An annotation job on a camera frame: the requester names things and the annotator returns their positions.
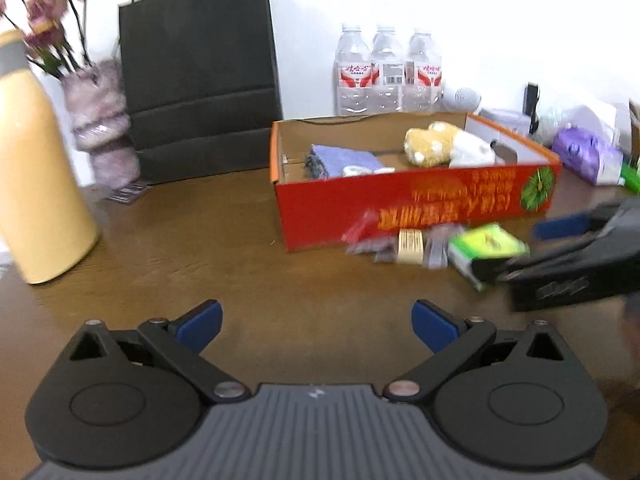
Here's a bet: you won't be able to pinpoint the dried pink flowers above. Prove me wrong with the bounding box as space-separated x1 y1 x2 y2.
0 0 107 81

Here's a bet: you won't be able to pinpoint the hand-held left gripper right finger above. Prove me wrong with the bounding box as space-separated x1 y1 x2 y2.
384 299 581 404

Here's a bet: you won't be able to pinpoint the small dark card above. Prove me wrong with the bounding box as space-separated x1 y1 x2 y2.
105 183 152 205

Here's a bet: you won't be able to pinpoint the red cardboard box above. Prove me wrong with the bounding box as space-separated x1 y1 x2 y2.
270 111 564 253

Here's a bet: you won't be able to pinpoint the mottled pink vase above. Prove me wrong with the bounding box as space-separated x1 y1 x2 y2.
61 58 142 189

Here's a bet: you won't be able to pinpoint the small grey packet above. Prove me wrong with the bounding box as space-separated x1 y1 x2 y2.
424 225 454 270

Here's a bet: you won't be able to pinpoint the white round speaker figure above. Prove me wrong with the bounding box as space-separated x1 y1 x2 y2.
442 87 484 113

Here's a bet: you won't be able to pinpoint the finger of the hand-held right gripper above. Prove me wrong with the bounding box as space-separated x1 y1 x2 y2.
531 209 623 242
472 245 591 285

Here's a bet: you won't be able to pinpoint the purple tissue pack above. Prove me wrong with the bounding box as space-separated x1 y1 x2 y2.
552 126 625 187

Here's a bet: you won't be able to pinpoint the small yellow label packet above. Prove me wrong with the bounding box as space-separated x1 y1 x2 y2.
396 228 425 265

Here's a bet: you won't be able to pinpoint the black paper bag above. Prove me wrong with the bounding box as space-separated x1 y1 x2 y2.
118 0 284 184

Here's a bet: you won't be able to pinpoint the clear water bottle red label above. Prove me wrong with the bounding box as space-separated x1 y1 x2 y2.
334 23 374 117
402 30 444 112
371 25 407 113

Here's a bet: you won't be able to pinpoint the yellow thermos jug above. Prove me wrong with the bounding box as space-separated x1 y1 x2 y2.
0 29 102 286

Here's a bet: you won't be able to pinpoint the green tissue packet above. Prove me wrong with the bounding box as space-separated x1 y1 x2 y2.
447 223 531 292

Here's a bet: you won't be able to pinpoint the black wall plug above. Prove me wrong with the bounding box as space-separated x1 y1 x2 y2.
522 82 541 134

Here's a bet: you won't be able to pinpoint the pale tin box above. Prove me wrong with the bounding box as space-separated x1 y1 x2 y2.
477 107 532 137

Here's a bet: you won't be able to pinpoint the purple cloth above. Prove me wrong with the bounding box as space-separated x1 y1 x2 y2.
305 144 384 180

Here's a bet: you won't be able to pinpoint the small red packet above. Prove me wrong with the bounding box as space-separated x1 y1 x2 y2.
341 208 382 246

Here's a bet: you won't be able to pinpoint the clear plastic bag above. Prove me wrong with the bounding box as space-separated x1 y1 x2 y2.
536 105 576 144

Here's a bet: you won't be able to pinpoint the yellow and white plush toy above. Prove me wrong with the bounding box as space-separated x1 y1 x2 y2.
404 121 507 169

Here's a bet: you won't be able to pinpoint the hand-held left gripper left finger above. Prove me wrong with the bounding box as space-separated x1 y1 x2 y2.
60 299 252 404

